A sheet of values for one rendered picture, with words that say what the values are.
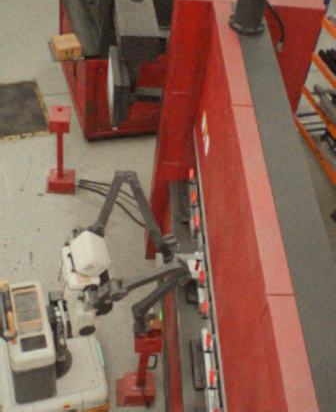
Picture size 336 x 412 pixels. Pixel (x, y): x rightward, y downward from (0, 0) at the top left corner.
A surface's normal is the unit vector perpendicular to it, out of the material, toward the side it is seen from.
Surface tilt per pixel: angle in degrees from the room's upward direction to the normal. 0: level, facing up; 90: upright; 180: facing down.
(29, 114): 0
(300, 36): 90
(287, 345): 0
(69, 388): 0
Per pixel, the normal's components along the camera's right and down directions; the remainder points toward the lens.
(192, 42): 0.04, 0.70
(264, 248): 0.11, -0.71
